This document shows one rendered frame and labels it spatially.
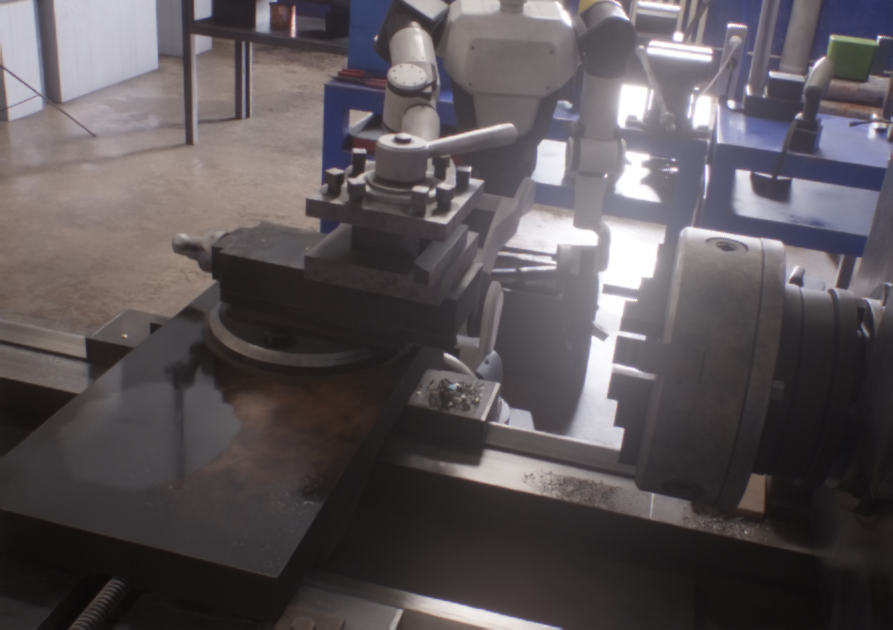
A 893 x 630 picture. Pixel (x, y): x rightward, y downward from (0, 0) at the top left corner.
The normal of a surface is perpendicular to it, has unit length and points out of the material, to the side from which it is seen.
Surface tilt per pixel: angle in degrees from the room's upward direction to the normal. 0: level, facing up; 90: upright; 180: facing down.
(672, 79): 65
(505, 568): 12
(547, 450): 45
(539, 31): 51
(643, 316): 34
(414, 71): 25
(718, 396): 74
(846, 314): 19
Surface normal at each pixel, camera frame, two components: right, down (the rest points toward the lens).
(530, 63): 0.04, 0.51
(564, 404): 0.09, -0.91
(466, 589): 0.32, -0.86
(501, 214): -0.03, -0.68
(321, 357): 0.22, -0.25
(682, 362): -0.17, -0.06
